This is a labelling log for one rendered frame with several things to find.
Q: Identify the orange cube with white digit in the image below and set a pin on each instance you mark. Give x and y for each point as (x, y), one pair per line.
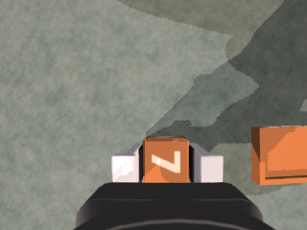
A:
(166, 159)

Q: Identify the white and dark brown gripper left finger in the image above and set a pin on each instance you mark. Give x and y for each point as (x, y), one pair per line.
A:
(128, 167)

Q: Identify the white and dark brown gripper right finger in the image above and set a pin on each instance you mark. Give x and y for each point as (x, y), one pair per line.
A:
(204, 166)

